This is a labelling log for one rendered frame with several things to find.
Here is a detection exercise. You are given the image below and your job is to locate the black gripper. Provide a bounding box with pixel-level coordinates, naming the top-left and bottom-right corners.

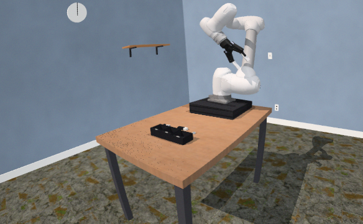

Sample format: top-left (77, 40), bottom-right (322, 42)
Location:
top-left (220, 39), bottom-right (250, 69)

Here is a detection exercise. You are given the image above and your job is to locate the black rack of three bins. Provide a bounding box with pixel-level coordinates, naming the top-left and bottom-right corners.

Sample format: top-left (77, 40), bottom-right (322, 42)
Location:
top-left (150, 124), bottom-right (193, 145)

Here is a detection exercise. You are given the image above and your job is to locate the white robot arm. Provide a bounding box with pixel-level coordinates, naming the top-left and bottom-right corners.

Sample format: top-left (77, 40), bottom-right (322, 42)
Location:
top-left (200, 3), bottom-right (265, 104)

